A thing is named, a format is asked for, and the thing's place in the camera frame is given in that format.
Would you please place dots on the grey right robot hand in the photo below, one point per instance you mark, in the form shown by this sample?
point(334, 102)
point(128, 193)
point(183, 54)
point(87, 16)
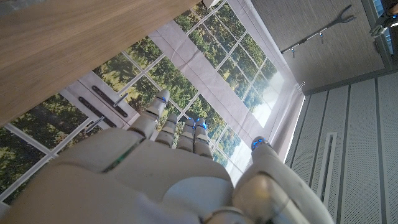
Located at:
point(149, 183)

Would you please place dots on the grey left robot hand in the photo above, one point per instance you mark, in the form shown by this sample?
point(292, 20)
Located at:
point(384, 25)

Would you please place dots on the metal backdrop clip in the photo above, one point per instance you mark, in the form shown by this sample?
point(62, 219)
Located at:
point(300, 84)

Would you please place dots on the printed window backdrop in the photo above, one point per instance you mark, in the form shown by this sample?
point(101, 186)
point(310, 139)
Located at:
point(202, 71)

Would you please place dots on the white ceiling air vent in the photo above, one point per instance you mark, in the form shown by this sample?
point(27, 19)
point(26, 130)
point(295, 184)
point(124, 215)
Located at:
point(326, 168)

